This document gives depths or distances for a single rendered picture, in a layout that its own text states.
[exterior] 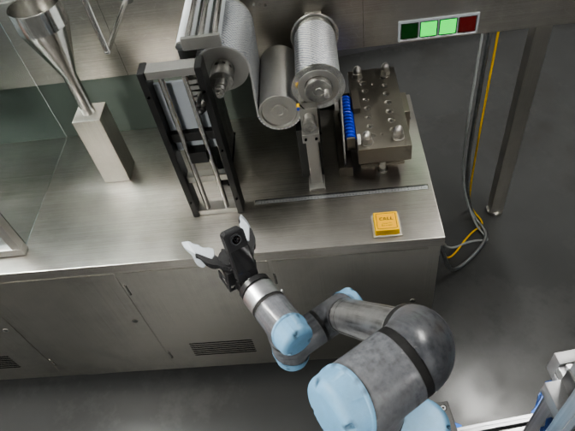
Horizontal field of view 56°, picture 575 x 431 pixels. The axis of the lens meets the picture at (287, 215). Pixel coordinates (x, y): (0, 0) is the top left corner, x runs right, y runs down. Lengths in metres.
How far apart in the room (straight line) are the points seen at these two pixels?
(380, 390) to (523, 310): 1.86
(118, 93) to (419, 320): 1.49
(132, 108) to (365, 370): 1.52
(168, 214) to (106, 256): 0.23
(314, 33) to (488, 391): 1.53
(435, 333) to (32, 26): 1.25
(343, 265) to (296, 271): 0.15
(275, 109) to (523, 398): 1.50
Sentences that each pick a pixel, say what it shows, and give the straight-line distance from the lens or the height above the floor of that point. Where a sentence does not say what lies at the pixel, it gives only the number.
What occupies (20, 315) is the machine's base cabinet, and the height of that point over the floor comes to 0.61.
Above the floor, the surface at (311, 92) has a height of 1.25.
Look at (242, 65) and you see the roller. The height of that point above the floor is 1.34.
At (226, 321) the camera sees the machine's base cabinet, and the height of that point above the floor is 0.47.
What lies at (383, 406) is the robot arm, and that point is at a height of 1.44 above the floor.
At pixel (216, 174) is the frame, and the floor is 1.07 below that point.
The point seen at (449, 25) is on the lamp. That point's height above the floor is 1.19.
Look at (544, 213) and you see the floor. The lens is 2.93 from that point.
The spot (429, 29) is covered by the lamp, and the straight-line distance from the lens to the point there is 1.86.
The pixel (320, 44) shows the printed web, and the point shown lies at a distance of 1.58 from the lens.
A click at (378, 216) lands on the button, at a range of 1.60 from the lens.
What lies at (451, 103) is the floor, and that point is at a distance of 3.47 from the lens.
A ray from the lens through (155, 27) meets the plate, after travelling 1.85.
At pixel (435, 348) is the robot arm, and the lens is 0.79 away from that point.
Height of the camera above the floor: 2.16
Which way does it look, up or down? 49 degrees down
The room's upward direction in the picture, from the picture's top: 11 degrees counter-clockwise
